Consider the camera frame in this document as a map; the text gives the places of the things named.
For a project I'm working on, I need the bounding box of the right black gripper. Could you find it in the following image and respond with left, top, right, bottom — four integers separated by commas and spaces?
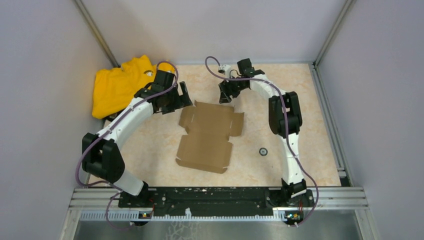
218, 75, 247, 105

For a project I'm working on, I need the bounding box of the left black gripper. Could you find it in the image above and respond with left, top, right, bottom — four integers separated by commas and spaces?
161, 81, 192, 115

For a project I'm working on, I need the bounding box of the brown cardboard box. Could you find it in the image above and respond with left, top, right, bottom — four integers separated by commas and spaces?
175, 101, 245, 174

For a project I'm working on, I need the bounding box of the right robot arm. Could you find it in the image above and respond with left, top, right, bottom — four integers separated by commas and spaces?
218, 58, 307, 206

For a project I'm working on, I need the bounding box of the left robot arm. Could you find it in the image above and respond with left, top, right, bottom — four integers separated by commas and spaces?
79, 70, 193, 207

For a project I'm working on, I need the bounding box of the yellow shirt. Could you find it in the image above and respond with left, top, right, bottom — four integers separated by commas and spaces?
91, 55, 175, 119

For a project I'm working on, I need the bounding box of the black garment under shirt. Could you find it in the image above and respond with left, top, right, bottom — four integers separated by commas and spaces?
103, 112, 120, 122

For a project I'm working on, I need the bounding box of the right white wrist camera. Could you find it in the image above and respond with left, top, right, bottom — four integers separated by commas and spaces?
218, 64, 232, 78

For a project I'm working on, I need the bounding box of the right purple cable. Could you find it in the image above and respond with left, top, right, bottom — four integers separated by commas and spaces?
204, 55, 320, 228

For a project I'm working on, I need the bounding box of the purple cable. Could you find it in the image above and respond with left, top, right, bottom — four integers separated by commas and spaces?
204, 55, 320, 228
75, 60, 180, 232

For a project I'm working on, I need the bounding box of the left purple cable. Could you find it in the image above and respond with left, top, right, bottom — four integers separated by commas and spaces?
75, 60, 180, 232

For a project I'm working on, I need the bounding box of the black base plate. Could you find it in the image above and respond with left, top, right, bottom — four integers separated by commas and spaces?
118, 187, 315, 217

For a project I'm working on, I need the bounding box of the aluminium frame rail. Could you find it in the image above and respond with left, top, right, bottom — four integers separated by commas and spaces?
68, 187, 369, 222

